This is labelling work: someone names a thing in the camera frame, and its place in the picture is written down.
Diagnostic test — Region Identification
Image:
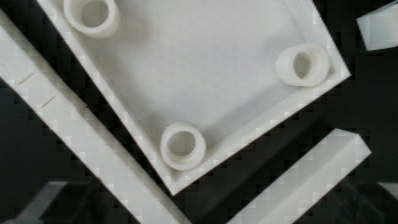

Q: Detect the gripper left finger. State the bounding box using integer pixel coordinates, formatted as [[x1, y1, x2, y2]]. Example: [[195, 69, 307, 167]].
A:
[[14, 181, 67, 224]]

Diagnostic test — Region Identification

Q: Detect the white table leg with tag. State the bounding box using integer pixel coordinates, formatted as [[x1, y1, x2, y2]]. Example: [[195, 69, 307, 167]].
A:
[[227, 129, 371, 224]]

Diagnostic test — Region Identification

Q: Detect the white square tabletop panel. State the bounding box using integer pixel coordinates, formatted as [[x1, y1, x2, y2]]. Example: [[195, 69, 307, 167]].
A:
[[37, 0, 349, 192]]

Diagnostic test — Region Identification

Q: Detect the white U-shaped obstacle fence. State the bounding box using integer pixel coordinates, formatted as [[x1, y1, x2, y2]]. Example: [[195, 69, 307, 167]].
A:
[[0, 10, 189, 224]]

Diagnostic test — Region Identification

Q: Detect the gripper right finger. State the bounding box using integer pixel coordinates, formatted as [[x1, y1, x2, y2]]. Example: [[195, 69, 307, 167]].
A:
[[378, 182, 398, 200]]

